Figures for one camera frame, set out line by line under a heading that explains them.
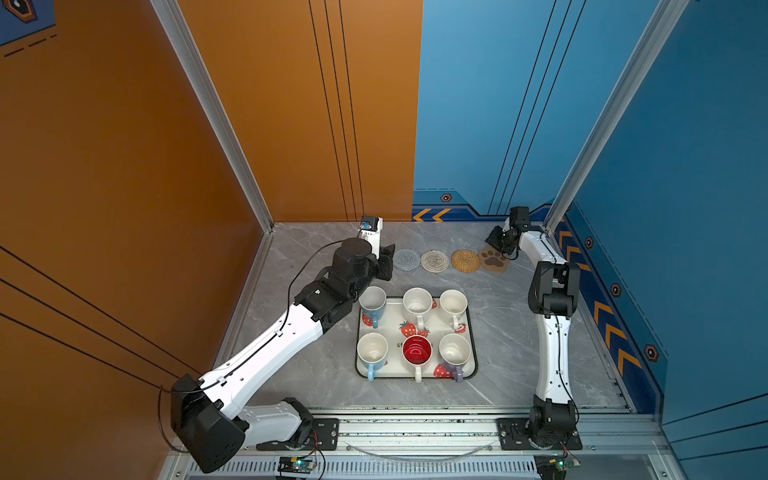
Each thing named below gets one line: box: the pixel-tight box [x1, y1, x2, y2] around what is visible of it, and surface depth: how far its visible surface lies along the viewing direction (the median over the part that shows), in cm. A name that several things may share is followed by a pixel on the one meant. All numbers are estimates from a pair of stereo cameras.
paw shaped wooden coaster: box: [479, 247, 509, 273], surface depth 111 cm
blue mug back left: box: [358, 286, 387, 329], surface depth 90 cm
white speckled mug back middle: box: [402, 287, 433, 331], surface depth 91 cm
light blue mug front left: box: [356, 332, 389, 382], surface depth 81 cm
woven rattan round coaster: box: [451, 250, 481, 273], surface depth 111 cm
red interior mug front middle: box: [402, 334, 433, 383], surface depth 83 cm
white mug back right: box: [439, 289, 469, 330], surface depth 89 cm
